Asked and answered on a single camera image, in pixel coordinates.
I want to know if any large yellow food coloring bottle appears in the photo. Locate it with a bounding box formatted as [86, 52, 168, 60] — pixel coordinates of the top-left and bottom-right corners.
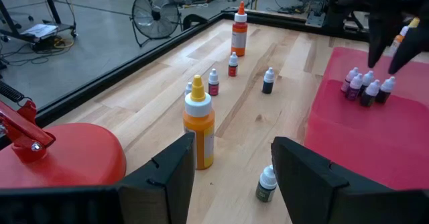
[182, 74, 216, 170]

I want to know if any large amber yellow-capped bottle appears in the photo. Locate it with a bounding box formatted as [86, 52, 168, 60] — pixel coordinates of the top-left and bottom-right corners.
[388, 17, 421, 58]

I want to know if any large orange food coloring bottle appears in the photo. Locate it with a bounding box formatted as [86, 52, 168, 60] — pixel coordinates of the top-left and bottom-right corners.
[231, 1, 249, 58]

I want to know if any pink plastic bin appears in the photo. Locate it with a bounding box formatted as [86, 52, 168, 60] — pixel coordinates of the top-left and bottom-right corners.
[303, 46, 429, 191]

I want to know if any grey metal base plate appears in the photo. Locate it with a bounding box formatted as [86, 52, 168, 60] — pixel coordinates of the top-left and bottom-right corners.
[304, 11, 328, 27]

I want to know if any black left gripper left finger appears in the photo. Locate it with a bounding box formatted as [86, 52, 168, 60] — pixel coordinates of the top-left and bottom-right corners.
[117, 132, 196, 224]

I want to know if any small maroon food coloring bottle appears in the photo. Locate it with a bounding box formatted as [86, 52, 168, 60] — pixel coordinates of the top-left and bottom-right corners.
[208, 68, 220, 97]

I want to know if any small red food coloring bottle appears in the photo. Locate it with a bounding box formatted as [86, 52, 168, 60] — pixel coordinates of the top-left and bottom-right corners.
[228, 52, 239, 78]

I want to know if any small black food coloring bottle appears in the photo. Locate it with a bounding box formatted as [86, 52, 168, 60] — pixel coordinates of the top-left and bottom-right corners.
[261, 66, 275, 95]
[375, 76, 397, 105]

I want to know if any small dark green coloring bottle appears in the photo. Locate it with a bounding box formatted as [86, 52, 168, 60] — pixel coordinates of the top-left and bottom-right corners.
[255, 164, 278, 203]

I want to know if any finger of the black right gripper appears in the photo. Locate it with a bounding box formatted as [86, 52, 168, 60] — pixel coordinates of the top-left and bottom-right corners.
[367, 13, 395, 69]
[387, 22, 429, 76]

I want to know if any yellow cable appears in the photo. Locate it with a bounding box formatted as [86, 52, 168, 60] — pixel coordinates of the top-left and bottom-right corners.
[52, 37, 75, 50]

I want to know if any small purple food coloring bottle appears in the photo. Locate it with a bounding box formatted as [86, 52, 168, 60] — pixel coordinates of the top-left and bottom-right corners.
[345, 72, 364, 101]

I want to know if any white paper sheet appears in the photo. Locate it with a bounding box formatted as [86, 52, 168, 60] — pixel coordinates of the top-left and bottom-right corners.
[21, 23, 59, 39]

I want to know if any black table frame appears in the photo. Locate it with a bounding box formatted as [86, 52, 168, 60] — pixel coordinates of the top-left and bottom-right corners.
[35, 6, 429, 128]

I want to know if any black floor fan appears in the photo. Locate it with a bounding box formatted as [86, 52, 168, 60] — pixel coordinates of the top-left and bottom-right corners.
[129, 0, 184, 48]

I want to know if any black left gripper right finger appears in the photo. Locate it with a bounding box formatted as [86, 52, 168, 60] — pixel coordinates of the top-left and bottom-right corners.
[270, 136, 394, 224]

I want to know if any red desk lamp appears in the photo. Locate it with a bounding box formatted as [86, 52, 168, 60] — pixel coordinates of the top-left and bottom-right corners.
[0, 79, 127, 189]

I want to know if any black equipment cart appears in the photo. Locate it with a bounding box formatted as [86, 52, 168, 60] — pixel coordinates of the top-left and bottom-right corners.
[0, 0, 78, 52]

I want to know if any small pink food coloring bottle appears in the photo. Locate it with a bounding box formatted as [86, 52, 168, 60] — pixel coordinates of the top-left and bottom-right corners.
[341, 66, 360, 93]

